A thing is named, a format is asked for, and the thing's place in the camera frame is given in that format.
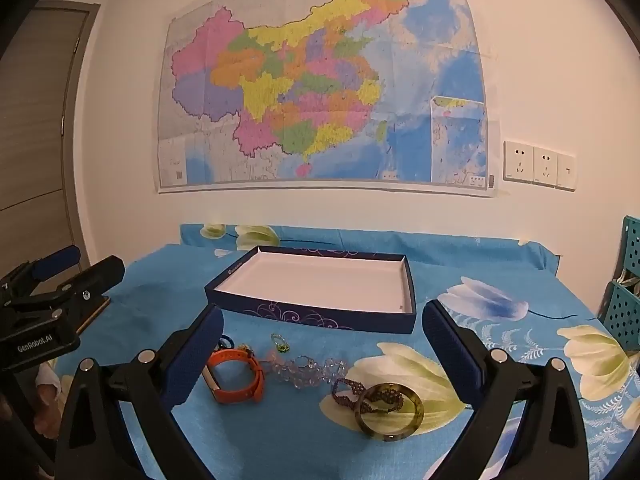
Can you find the person's left hand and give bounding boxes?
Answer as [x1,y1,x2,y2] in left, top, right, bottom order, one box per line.
[34,361,65,437]

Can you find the green-brown bangle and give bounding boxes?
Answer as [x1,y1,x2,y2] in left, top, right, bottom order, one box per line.
[354,382,426,444]

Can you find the dark blue box tray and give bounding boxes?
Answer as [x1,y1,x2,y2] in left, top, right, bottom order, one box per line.
[204,245,417,336]

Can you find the blue floral tablecloth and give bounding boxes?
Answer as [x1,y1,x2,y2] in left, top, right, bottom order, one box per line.
[52,222,640,480]

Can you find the clear crystal bead bracelet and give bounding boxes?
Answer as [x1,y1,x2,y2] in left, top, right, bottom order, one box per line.
[264,350,350,389]

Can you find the grey-brown door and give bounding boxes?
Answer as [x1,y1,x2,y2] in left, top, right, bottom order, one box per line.
[0,1,102,281]

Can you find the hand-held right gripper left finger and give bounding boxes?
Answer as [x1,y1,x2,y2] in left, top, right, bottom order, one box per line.
[54,304,226,480]

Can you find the colourful wall map poster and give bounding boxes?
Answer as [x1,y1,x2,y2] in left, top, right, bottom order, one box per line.
[151,0,502,199]

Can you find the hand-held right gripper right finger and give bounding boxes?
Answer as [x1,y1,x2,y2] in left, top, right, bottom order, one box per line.
[421,300,587,480]

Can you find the dark brown bead bracelet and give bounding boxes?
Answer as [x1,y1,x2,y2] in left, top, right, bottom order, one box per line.
[331,377,405,417]

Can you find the white wall socket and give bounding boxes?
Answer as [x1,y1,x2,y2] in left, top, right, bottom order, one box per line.
[502,140,536,184]
[532,146,560,188]

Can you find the orange smartwatch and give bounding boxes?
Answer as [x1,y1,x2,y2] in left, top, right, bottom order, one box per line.
[207,347,267,405]

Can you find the teal perforated rack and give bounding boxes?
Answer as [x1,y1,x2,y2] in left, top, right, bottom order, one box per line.
[595,215,640,353]

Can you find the white wall switch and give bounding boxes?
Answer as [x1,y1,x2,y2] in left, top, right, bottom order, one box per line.
[556,154,577,192]

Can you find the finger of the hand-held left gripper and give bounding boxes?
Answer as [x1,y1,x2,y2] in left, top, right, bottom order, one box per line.
[0,245,82,306]
[10,255,126,331]

